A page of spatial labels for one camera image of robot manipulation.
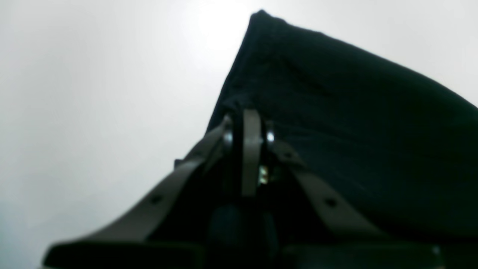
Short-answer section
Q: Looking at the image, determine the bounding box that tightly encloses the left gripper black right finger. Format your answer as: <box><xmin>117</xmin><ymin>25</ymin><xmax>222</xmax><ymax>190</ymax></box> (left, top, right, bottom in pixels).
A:
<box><xmin>243</xmin><ymin>109</ymin><xmax>444</xmax><ymax>269</ymax></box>

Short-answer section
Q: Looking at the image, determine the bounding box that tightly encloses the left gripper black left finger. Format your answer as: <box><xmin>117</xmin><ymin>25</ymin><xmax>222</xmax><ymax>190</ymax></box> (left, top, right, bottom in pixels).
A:
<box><xmin>43</xmin><ymin>115</ymin><xmax>234</xmax><ymax>269</ymax></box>

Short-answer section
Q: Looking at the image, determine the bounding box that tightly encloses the black T-shirt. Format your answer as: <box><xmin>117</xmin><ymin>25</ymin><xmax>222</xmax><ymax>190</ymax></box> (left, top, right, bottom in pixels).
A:
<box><xmin>208</xmin><ymin>10</ymin><xmax>478</xmax><ymax>240</ymax></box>

